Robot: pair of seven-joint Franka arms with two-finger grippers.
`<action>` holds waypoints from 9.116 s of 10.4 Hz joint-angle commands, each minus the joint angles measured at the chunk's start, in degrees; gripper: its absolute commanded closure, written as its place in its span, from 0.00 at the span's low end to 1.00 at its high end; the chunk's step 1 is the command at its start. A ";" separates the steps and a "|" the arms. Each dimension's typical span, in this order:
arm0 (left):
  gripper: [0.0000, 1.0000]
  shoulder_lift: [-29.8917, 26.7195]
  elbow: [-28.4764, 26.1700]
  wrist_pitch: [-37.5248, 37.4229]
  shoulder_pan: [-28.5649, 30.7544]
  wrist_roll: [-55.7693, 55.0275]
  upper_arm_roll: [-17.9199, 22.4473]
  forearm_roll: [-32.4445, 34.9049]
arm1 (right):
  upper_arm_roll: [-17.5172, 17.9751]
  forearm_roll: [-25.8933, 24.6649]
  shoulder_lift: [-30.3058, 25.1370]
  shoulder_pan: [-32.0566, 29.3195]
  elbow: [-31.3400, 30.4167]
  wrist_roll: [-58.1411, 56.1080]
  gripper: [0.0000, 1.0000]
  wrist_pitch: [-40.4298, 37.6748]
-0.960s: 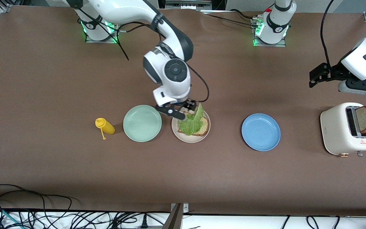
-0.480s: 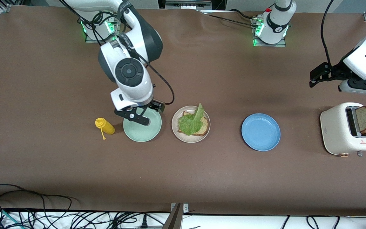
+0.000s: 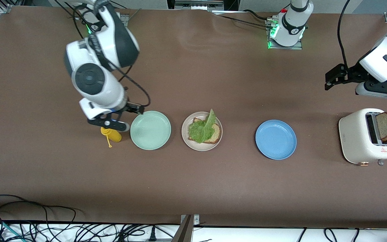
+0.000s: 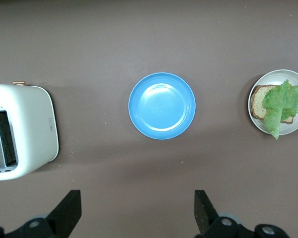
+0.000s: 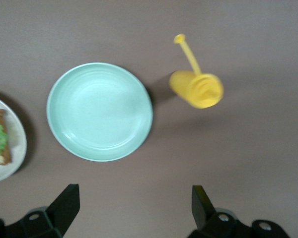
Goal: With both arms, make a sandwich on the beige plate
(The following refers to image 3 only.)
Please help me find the teal cable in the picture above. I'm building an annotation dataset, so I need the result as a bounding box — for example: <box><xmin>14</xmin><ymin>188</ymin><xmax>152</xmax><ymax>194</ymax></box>
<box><xmin>0</xmin><ymin>218</ymin><xmax>24</xmax><ymax>242</ymax></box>

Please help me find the aluminium bracket post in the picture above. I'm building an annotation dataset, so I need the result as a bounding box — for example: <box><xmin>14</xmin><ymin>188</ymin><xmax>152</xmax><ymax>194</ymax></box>
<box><xmin>179</xmin><ymin>214</ymin><xmax>201</xmax><ymax>242</ymax></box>

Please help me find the beige plate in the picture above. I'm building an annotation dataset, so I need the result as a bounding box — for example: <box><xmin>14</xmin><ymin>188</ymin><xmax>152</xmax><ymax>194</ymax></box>
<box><xmin>181</xmin><ymin>111</ymin><xmax>223</xmax><ymax>152</ymax></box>

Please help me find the aluminium frame piece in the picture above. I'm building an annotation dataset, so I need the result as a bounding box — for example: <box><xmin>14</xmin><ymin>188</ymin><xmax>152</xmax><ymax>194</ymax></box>
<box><xmin>173</xmin><ymin>0</ymin><xmax>226</xmax><ymax>11</ymax></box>

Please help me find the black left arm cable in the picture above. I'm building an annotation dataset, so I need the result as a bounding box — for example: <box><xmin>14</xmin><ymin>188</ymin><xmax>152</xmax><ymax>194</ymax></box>
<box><xmin>337</xmin><ymin>0</ymin><xmax>352</xmax><ymax>68</ymax></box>

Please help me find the green lettuce leaf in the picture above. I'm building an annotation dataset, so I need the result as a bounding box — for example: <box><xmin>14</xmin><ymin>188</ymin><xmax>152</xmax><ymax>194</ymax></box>
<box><xmin>188</xmin><ymin>109</ymin><xmax>217</xmax><ymax>144</ymax></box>

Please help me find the mint green plate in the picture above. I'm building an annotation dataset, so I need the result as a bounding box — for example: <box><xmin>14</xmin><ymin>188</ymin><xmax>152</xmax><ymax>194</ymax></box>
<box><xmin>130</xmin><ymin>111</ymin><xmax>172</xmax><ymax>151</ymax></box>

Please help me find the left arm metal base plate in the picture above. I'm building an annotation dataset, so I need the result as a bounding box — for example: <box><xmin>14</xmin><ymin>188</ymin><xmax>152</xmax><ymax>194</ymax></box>
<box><xmin>266</xmin><ymin>18</ymin><xmax>303</xmax><ymax>50</ymax></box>

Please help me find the light brown bread slice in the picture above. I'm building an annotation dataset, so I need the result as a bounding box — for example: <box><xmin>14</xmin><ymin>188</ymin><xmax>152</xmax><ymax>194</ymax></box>
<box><xmin>189</xmin><ymin>117</ymin><xmax>221</xmax><ymax>145</ymax></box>

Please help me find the thick black cable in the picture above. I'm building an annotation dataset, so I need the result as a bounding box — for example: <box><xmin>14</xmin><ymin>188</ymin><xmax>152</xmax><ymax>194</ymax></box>
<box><xmin>242</xmin><ymin>9</ymin><xmax>269</xmax><ymax>21</ymax></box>

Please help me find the blue plate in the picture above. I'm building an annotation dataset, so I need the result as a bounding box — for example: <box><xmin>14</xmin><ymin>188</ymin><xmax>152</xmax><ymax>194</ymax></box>
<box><xmin>255</xmin><ymin>120</ymin><xmax>297</xmax><ymax>160</ymax></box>

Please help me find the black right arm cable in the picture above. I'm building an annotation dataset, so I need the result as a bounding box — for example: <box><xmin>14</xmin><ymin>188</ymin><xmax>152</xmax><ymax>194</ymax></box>
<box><xmin>54</xmin><ymin>0</ymin><xmax>151</xmax><ymax>113</ymax></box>

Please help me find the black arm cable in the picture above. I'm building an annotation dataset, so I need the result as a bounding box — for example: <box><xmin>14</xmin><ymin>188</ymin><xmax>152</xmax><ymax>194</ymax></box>
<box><xmin>337</xmin><ymin>0</ymin><xmax>352</xmax><ymax>68</ymax></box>
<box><xmin>54</xmin><ymin>0</ymin><xmax>151</xmax><ymax>113</ymax></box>

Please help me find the thin black cable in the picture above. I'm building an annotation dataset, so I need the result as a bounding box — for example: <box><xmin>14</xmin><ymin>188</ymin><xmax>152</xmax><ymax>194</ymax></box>
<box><xmin>212</xmin><ymin>13</ymin><xmax>268</xmax><ymax>28</ymax></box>

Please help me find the yellow mustard squeeze bottle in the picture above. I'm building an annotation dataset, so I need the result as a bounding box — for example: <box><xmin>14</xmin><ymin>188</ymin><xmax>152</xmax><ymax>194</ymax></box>
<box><xmin>100</xmin><ymin>127</ymin><xmax>122</xmax><ymax>148</ymax></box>

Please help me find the white two-slot toaster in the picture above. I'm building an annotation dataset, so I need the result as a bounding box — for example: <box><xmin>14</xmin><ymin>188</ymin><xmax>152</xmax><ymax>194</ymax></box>
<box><xmin>338</xmin><ymin>108</ymin><xmax>387</xmax><ymax>167</ymax></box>

